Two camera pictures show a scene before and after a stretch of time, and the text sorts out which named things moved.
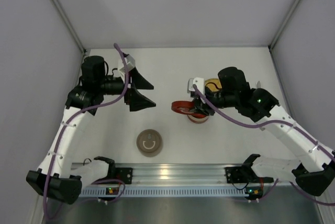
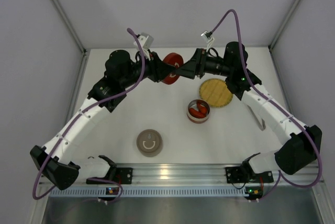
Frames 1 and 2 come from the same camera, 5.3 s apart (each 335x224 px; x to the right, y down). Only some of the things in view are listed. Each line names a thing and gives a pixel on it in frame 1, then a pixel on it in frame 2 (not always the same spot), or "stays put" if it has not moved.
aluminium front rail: [174, 174] stays put
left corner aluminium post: [62, 12] stays put
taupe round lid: [149, 142] stays put
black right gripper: [203, 102] -> [199, 62]
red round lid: [183, 107] -> [176, 59]
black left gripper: [128, 87] -> [154, 67]
